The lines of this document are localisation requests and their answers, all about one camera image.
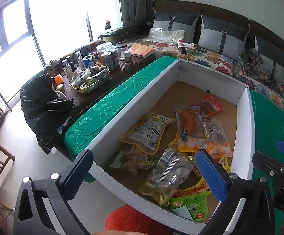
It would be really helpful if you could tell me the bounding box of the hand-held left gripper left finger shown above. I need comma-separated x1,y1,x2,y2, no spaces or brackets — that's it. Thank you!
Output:
14,149,94,235

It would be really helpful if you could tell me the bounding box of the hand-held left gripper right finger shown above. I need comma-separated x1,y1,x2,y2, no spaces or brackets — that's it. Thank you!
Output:
195,149,276,235

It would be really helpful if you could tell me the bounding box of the small yellow snack packet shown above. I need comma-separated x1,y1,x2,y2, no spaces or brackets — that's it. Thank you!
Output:
218,157,231,174

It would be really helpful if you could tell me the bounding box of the orange-red strip snack packet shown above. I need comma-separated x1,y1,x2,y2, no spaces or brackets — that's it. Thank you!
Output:
174,176,211,197

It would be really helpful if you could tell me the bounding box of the clear orange-bottomed snack packet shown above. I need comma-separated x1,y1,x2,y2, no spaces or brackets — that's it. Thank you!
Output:
202,119,234,158

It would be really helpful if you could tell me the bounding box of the bright green snack packet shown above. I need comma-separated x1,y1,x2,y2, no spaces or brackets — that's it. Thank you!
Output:
169,192,209,222

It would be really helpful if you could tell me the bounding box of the clear yellow-bottomed barcode snack packet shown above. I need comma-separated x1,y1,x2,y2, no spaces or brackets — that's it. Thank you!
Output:
138,148,197,206

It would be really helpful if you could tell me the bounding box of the orange chicken leg packet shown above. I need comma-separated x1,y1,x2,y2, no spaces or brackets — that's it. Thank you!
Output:
174,106,207,153

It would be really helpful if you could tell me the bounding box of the green-labelled clear snack packet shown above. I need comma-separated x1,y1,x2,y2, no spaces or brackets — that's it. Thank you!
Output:
108,149,161,170

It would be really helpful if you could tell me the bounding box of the red orange-edged snack packet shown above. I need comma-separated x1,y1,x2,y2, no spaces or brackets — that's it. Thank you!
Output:
199,96,224,118

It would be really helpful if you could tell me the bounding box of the clear yellow-edged snack packet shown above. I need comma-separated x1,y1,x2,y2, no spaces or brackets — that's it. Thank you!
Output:
121,113,177,155

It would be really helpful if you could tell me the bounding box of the white cardboard box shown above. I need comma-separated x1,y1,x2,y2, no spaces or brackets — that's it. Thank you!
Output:
84,58,255,235

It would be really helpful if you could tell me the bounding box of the orange-red fuzzy stool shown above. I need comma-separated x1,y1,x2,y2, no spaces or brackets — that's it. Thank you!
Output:
105,205,179,235

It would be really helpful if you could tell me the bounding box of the black plastic bag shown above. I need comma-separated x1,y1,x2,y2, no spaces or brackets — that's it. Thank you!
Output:
20,73,76,141

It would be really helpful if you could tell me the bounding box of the green patterned tablecloth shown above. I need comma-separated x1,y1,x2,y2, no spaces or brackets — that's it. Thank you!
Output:
65,56,284,235

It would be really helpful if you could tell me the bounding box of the green patterned glass tray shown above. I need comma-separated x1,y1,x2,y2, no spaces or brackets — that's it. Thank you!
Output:
68,65,110,95

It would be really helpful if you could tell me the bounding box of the floral cloth bundle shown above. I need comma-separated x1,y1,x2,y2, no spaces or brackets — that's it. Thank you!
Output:
239,48,284,96

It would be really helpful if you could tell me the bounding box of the grey two-tone pillow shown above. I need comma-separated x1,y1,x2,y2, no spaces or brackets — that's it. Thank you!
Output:
152,12,200,42
198,15,250,59
253,34,284,86

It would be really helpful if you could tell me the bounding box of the dark brown table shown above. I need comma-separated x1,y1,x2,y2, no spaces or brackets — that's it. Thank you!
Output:
38,52,157,152

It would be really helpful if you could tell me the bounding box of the blue and white cup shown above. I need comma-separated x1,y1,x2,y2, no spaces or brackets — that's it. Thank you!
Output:
83,55,93,70

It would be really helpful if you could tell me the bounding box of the silver spray bottle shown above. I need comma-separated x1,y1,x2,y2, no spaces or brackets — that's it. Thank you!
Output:
75,51,86,70

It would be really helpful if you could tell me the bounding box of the printed tin can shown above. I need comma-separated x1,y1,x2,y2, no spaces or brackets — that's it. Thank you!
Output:
101,52,120,70

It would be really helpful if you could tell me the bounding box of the large clear plastic jar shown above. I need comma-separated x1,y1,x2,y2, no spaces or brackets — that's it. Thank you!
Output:
96,42,113,57

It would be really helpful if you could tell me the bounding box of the clear jar with black lid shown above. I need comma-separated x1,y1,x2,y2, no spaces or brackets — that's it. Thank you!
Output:
116,43,129,60

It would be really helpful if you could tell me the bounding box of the white device with red cap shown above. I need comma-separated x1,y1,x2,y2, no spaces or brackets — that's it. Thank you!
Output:
177,40,194,54

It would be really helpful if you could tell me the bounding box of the orange book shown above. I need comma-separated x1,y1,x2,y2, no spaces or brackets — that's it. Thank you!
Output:
130,44,155,59

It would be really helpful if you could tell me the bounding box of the dark green bag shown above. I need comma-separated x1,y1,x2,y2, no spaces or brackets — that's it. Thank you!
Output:
98,26,133,43

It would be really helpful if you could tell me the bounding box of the white plastic bag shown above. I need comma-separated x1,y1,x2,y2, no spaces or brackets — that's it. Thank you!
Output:
143,28,185,45

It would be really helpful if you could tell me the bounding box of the brown upholstered headboard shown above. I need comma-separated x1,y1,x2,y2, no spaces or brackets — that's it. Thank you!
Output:
152,0,284,64

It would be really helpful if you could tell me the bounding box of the grey curtain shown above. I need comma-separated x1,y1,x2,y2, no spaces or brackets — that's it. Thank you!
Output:
119,0,155,27

